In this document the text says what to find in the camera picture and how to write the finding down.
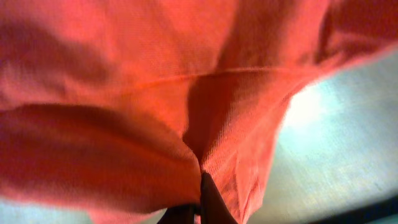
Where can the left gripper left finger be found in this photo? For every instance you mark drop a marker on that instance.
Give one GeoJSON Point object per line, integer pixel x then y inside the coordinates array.
{"type": "Point", "coordinates": [183, 214]}

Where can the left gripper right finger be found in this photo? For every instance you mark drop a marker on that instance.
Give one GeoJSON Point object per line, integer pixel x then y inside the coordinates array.
{"type": "Point", "coordinates": [213, 210]}

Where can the orange t-shirt white print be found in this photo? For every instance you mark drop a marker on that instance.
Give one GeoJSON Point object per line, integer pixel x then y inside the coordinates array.
{"type": "Point", "coordinates": [118, 107]}

